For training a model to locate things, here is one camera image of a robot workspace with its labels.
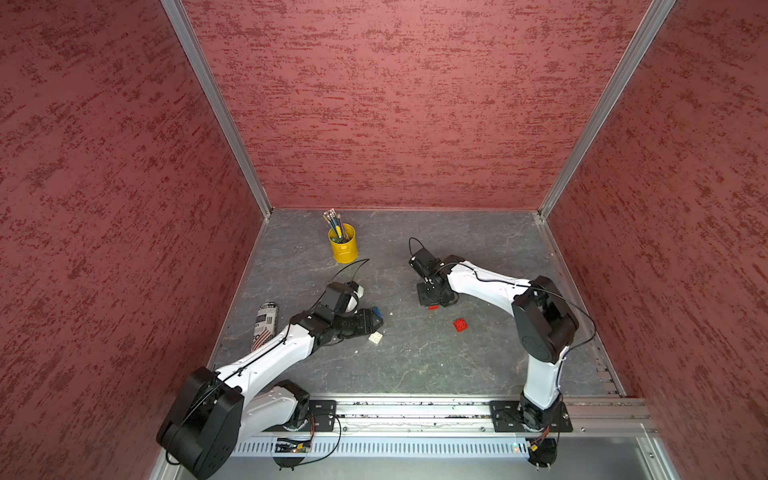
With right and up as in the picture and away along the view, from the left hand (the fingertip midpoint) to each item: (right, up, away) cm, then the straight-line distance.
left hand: (374, 329), depth 83 cm
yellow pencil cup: (-11, +22, +15) cm, 29 cm away
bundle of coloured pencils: (-13, +30, +15) cm, 36 cm away
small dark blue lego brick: (0, +2, +11) cm, 11 cm away
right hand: (+17, +5, +9) cm, 20 cm away
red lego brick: (+18, +4, +8) cm, 21 cm away
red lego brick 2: (+26, -1, +7) cm, 27 cm away
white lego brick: (0, -3, +2) cm, 4 cm away
